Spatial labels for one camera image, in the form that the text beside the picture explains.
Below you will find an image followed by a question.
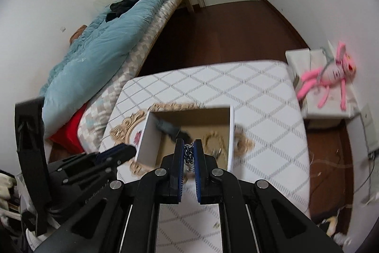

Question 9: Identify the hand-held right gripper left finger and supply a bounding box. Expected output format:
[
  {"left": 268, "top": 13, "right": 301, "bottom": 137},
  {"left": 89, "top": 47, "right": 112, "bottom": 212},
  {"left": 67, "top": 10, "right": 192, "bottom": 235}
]
[{"left": 33, "top": 138, "right": 184, "bottom": 253}]

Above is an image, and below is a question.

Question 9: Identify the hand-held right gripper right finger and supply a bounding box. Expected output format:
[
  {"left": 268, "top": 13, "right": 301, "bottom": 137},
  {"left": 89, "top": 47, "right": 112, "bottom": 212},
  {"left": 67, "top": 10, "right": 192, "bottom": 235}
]
[{"left": 194, "top": 139, "right": 347, "bottom": 253}]

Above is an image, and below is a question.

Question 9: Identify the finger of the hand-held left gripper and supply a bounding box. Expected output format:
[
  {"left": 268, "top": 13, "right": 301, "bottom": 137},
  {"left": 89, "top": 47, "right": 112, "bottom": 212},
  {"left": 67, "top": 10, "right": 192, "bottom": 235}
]
[
  {"left": 84, "top": 143, "right": 137, "bottom": 166},
  {"left": 59, "top": 162, "right": 120, "bottom": 191}
]

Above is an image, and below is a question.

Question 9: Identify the silver chain necklace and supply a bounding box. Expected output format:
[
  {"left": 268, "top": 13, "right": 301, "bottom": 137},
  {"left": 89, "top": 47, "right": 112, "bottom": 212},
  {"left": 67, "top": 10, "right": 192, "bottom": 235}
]
[{"left": 184, "top": 142, "right": 196, "bottom": 176}]

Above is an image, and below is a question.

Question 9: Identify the white cardboard box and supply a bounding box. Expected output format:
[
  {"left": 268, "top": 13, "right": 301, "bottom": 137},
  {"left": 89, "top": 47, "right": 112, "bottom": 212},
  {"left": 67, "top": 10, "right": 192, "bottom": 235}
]
[{"left": 135, "top": 106, "right": 237, "bottom": 174}]

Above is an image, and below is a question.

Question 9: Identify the ornate gold framed tray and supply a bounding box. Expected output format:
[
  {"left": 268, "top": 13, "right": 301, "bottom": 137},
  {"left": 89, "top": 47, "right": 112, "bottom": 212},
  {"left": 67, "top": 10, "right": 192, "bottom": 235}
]
[{"left": 109, "top": 102, "right": 256, "bottom": 180}]

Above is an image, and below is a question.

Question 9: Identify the red pillow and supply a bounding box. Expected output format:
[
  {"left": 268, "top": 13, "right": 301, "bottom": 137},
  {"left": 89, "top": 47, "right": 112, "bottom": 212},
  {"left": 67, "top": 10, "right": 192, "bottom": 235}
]
[{"left": 49, "top": 104, "right": 89, "bottom": 154}]

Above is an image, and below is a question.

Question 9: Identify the white grid quilted pad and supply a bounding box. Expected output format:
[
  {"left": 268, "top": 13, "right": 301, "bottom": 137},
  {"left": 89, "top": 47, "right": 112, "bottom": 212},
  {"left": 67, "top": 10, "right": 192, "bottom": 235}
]
[{"left": 99, "top": 60, "right": 312, "bottom": 253}]

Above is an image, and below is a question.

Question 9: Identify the light blue duvet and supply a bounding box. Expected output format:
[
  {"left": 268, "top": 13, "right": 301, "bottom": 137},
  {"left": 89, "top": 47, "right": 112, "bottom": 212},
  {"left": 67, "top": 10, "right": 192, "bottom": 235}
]
[{"left": 41, "top": 0, "right": 192, "bottom": 140}]

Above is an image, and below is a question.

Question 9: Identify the brown pillow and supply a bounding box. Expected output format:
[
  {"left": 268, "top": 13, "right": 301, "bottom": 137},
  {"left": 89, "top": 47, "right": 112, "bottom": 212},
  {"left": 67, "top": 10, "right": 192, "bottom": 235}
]
[{"left": 69, "top": 25, "right": 88, "bottom": 45}]

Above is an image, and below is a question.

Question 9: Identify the pink plush toy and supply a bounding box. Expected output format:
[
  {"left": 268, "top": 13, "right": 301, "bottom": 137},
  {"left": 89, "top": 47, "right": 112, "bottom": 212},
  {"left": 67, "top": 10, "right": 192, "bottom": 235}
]
[{"left": 297, "top": 41, "right": 357, "bottom": 111}]

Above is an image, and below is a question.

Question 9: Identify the gold chain bracelet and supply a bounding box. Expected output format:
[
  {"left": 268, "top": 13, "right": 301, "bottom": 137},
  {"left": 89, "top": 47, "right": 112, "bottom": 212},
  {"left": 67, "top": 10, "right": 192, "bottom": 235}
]
[{"left": 204, "top": 131, "right": 227, "bottom": 154}]

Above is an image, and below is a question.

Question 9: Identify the dark grey cloth strap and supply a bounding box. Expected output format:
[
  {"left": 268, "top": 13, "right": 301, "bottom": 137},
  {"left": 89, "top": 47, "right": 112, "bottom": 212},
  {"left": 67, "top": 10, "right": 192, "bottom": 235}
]
[{"left": 155, "top": 120, "right": 193, "bottom": 141}]

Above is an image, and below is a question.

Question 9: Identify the grey wire hanger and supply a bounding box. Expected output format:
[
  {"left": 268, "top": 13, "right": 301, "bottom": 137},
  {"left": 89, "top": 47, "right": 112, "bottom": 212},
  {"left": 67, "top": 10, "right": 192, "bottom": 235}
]
[{"left": 314, "top": 47, "right": 342, "bottom": 94}]

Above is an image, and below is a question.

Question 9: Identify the thin grey cable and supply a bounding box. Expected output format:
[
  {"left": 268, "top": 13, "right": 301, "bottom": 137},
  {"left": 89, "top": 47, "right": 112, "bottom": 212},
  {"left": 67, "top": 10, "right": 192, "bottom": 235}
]
[{"left": 352, "top": 152, "right": 379, "bottom": 207}]

